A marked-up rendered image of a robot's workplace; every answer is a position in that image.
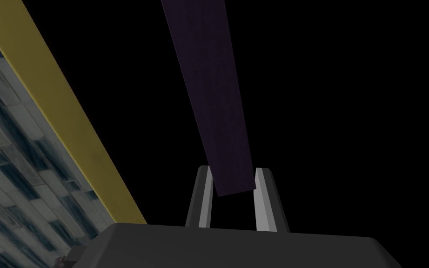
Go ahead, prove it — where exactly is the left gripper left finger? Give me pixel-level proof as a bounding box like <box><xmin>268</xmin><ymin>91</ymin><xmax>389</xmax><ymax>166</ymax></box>
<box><xmin>185</xmin><ymin>165</ymin><xmax>214</xmax><ymax>228</ymax></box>

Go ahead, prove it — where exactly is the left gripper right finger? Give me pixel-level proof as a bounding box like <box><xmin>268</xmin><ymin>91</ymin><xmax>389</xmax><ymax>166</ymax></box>
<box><xmin>253</xmin><ymin>167</ymin><xmax>291</xmax><ymax>233</ymax></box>

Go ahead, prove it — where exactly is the dark purple long bar handle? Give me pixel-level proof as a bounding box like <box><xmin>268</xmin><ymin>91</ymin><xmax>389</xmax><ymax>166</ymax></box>
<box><xmin>160</xmin><ymin>0</ymin><xmax>257</xmax><ymax>197</ymax></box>

